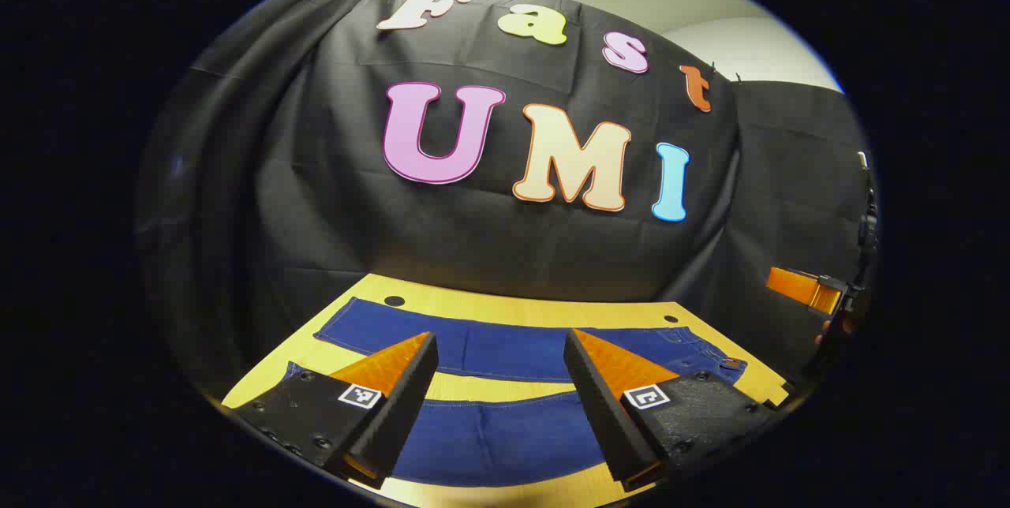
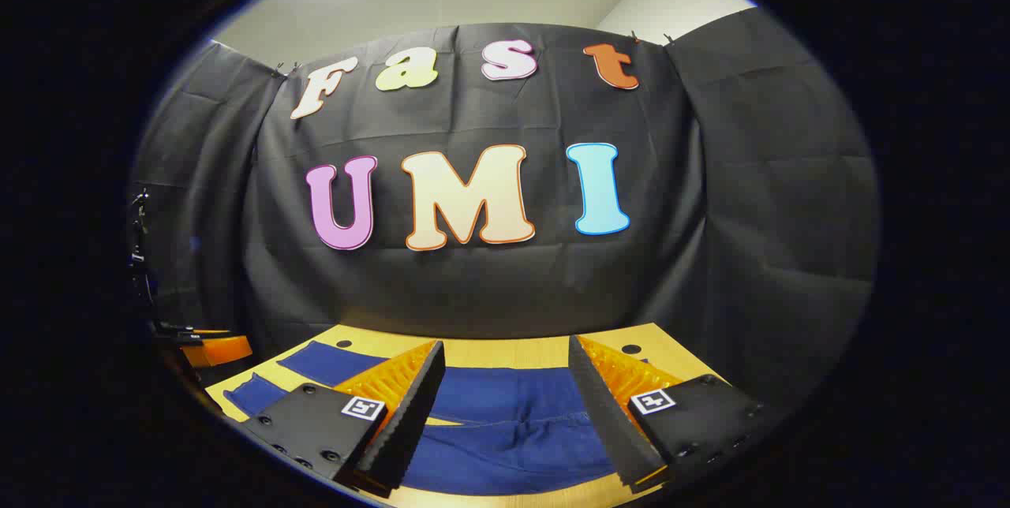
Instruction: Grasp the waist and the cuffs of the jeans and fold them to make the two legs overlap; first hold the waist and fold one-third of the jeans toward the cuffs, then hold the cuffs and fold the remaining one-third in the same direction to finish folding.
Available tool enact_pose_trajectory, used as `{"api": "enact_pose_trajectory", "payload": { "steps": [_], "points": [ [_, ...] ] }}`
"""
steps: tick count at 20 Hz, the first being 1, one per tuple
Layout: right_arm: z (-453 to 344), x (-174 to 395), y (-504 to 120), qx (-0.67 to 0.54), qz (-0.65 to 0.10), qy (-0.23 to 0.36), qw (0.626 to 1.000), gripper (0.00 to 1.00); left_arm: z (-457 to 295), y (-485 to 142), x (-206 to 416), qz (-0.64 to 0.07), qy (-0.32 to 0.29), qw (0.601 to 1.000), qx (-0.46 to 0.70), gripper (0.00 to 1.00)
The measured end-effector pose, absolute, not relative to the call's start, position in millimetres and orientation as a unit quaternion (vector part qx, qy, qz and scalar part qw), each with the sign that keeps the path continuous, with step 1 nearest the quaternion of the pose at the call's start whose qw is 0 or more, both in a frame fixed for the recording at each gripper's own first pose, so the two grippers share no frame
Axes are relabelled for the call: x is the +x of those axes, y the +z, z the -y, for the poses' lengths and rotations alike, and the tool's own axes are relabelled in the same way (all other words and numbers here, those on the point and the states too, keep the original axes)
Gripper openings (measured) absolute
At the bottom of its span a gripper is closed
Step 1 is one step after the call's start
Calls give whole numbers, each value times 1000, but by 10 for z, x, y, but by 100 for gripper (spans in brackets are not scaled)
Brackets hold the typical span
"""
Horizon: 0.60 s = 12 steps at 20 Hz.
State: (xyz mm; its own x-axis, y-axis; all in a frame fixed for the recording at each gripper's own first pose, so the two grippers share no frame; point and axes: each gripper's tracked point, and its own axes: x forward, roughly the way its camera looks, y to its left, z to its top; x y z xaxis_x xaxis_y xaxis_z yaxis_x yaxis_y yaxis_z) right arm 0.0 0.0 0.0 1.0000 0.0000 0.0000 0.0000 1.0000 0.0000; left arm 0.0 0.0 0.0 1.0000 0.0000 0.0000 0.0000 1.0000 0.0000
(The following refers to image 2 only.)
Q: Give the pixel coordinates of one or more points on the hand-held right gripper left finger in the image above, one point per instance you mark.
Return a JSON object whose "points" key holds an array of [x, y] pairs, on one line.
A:
{"points": [[410, 413]]}

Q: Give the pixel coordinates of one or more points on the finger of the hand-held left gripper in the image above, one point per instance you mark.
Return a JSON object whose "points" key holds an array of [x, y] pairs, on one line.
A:
{"points": [[217, 349]]}

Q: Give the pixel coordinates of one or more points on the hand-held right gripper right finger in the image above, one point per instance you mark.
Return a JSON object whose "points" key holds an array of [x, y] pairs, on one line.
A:
{"points": [[604, 413]]}

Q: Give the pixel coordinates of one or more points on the blue jeans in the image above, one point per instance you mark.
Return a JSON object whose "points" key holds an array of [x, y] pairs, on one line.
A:
{"points": [[505, 429]]}

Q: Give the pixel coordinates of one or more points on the black backdrop cloth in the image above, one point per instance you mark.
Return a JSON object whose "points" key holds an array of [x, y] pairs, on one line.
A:
{"points": [[473, 287]]}

